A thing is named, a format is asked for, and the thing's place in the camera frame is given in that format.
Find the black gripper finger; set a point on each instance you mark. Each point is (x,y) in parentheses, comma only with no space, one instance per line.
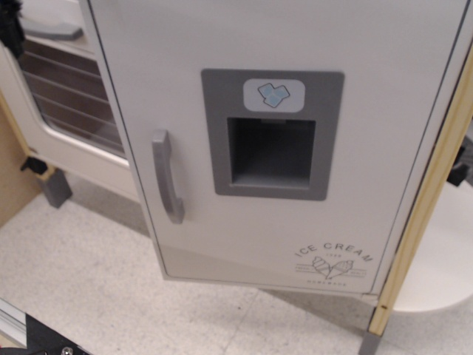
(12,34)

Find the grey fridge door handle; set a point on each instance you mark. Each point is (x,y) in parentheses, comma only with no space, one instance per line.
(161,150)

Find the white fridge door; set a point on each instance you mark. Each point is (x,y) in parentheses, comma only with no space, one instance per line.
(401,61)

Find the white oven door with window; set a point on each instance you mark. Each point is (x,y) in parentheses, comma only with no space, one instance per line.
(57,97)

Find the black clamp at left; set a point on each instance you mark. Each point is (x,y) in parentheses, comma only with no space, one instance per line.
(35,165)

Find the black clamp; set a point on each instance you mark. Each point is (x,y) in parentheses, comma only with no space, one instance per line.
(35,165)
(462,166)

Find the wooden panel at left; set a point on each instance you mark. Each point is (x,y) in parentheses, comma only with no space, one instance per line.
(18,187)

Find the grey left foot cap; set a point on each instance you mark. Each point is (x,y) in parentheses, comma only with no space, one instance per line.
(56,189)

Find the grey foot cap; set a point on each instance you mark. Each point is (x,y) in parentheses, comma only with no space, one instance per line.
(369,344)
(56,189)

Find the grey ice dispenser panel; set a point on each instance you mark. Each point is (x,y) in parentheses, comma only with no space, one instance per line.
(272,133)

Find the black clamp at right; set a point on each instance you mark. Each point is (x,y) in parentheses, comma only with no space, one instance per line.
(462,166)

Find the grey right foot cap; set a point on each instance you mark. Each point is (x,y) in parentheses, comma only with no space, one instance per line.
(369,344)

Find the grey oven door handle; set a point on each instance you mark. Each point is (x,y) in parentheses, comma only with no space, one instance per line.
(57,32)

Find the aluminium rail at bottom left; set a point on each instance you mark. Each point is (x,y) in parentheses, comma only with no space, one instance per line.
(13,326)

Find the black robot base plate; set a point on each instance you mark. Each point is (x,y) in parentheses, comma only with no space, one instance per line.
(41,339)

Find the light wooden side post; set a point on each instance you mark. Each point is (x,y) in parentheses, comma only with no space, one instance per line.
(450,137)

